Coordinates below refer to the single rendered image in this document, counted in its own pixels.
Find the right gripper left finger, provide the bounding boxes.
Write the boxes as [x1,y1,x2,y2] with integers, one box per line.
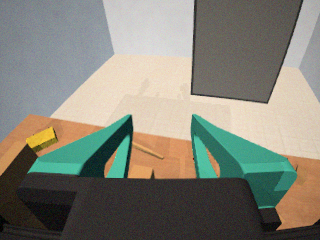
[26,114,134,178]

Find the yellow sponge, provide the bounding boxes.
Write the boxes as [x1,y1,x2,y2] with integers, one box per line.
[26,127,58,153]

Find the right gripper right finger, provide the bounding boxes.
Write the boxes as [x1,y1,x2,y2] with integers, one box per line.
[190,114,297,208]

